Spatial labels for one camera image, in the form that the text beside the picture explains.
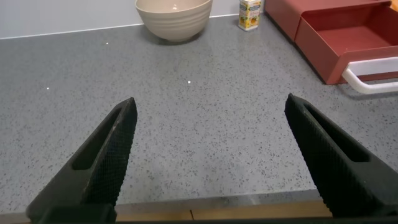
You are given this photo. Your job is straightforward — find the beige ribbed bowl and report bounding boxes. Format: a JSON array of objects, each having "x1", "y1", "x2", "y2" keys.
[{"x1": 134, "y1": 0, "x2": 214, "y2": 43}]

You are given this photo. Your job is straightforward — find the small yellow juice carton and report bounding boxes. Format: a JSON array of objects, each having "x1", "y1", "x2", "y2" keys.
[{"x1": 238, "y1": 0, "x2": 263, "y2": 32}]

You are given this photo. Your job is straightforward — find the red drawer with white handle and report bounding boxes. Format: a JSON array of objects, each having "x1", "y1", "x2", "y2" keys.
[{"x1": 294, "y1": 2, "x2": 398, "y2": 95}]

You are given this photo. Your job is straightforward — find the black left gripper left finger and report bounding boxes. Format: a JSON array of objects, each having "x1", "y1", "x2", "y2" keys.
[{"x1": 25, "y1": 96, "x2": 139, "y2": 223}]

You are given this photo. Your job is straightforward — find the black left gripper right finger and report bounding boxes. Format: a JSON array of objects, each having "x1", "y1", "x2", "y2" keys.
[{"x1": 284, "y1": 93, "x2": 398, "y2": 218}]

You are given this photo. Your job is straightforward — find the red drawer box white handle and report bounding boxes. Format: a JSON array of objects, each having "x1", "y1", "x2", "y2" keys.
[{"x1": 264, "y1": 0, "x2": 393, "y2": 44}]

